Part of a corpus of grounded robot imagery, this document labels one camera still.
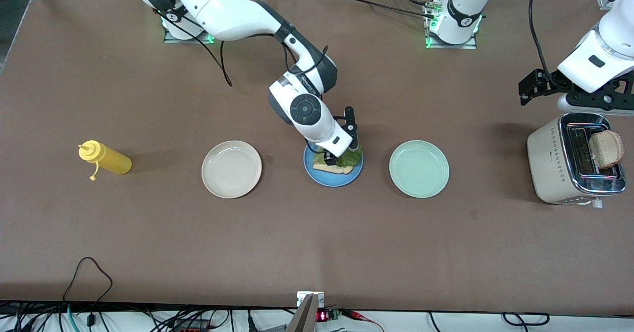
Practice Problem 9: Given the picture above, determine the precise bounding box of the beige chrome toaster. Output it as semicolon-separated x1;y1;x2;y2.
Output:
527;112;627;209

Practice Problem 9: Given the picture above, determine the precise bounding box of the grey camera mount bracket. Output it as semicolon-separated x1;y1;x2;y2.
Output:
286;291;325;332

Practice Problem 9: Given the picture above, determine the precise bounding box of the red wire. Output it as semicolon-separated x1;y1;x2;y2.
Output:
342;310;384;332

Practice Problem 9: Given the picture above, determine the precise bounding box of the green lettuce leaf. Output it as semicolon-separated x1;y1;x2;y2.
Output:
313;146;364;169

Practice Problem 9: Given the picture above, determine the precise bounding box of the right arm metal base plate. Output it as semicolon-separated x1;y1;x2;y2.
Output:
163;15;219;44

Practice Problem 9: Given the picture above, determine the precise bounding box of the beige plate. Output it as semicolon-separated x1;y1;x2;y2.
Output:
201;140;263;199

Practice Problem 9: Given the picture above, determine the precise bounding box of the toasted bread slice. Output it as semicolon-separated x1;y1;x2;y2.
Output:
589;130;626;170
313;161;355;175

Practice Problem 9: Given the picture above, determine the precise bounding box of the black coiled cable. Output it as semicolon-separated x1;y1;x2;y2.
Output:
503;312;550;327

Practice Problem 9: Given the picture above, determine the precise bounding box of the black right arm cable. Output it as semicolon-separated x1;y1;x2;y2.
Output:
154;5;330;87

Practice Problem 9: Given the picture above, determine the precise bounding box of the light green plate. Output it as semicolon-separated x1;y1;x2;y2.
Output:
389;140;450;199

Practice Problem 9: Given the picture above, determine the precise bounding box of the black cable on table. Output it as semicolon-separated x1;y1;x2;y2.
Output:
327;0;435;19

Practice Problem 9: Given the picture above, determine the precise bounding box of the thin black looped cable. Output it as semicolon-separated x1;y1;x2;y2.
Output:
63;257;113;329

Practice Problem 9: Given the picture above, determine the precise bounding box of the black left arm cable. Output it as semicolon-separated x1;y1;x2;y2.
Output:
529;0;560;82

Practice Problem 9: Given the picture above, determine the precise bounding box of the yellow mustard squeeze bottle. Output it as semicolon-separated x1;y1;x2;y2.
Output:
78;140;133;181

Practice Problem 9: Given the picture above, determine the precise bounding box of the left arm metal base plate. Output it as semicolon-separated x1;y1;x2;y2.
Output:
425;0;478;50

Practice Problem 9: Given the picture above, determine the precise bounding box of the blue plate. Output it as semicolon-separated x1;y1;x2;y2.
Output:
303;139;364;188

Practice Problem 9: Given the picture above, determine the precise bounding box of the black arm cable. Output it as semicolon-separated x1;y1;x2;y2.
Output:
154;5;330;87
529;0;560;82

